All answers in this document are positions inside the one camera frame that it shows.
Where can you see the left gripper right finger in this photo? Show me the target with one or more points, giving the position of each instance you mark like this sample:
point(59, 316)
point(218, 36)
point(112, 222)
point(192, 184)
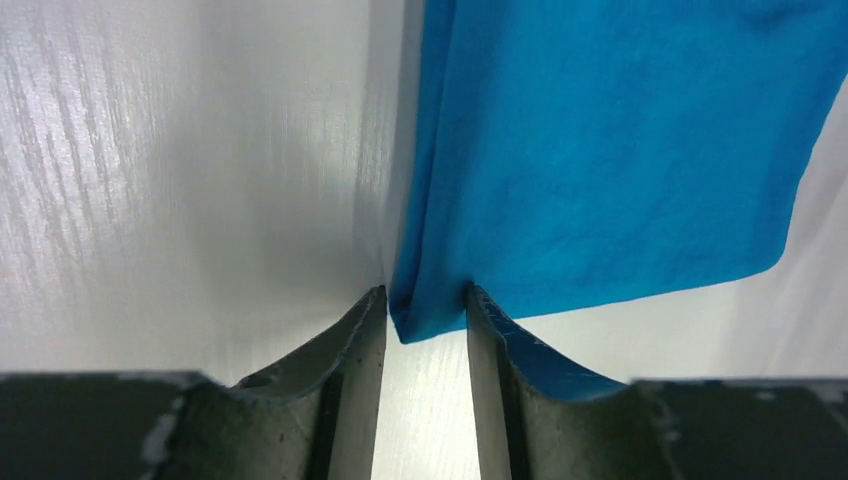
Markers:
point(540, 415)

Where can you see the bright blue t shirt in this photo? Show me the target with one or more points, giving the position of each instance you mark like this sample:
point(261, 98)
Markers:
point(571, 154)

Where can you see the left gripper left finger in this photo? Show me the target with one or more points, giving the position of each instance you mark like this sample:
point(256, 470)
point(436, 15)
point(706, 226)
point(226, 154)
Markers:
point(310, 415)

